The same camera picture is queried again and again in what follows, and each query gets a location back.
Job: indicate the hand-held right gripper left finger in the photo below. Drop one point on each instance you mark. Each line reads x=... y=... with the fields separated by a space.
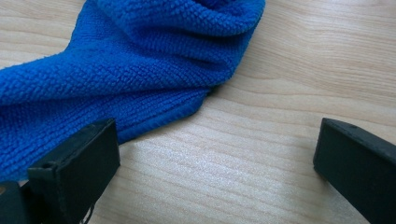
x=81 y=168

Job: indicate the blue microfiber cloth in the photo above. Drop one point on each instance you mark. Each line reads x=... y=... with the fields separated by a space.
x=140 y=62

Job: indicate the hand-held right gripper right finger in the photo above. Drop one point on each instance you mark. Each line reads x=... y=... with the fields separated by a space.
x=358 y=168

